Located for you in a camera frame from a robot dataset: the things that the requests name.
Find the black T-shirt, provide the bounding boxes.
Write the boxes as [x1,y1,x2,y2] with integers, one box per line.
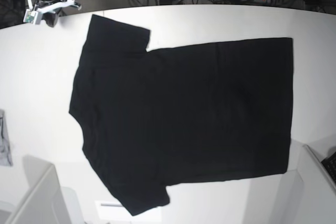
[69,15,293,216]

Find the grey cloth at left edge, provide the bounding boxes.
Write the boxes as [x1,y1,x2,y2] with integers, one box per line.
[0,110,13,166]

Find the white box lower left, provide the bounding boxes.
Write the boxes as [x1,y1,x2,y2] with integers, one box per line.
[1,155,85,223]

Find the white box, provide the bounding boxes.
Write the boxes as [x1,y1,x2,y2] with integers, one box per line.
[269,145,335,223]
[1,155,85,223]

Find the white label plate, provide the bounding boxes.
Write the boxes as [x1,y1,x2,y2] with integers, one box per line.
[95,201,162,222]

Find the white box lower right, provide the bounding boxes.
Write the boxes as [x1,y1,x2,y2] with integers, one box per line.
[269,145,335,223]

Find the black keyboard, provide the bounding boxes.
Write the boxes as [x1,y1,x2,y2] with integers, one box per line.
[321,153,336,182]

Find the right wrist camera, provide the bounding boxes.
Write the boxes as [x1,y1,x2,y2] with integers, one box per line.
[23,9,43,25]

